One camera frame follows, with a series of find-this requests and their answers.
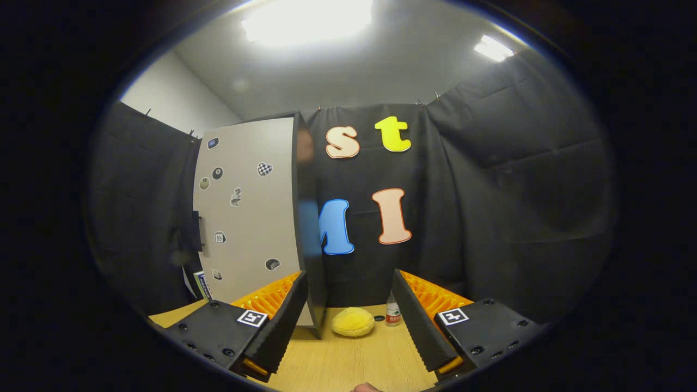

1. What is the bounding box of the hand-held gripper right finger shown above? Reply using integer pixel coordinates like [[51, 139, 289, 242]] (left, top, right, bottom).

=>
[[392, 268, 545, 382]]

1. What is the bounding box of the blue spine book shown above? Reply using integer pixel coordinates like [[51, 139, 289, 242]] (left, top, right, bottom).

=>
[[194, 271, 213, 301]]

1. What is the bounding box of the black backdrop cloth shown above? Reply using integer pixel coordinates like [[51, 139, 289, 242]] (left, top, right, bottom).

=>
[[87, 49, 619, 322]]

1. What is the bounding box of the narrow ceiling light panel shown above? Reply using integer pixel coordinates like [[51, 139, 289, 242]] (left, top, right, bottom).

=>
[[474, 34, 515, 62]]

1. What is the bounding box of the large ceiling light panel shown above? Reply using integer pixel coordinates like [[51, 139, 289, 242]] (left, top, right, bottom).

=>
[[241, 0, 374, 47]]

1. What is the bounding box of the green spine book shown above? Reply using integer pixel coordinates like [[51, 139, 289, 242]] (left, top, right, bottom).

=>
[[182, 265, 199, 299]]

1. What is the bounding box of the dark grey shoe cabinet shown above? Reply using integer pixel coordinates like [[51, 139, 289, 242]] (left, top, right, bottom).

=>
[[240, 112, 328, 339]]

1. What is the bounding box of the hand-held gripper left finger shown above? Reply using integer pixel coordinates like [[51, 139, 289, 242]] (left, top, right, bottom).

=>
[[163, 271, 309, 382]]

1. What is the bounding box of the yellow plush toy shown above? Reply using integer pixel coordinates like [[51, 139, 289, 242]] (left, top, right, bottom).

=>
[[331, 307, 375, 338]]

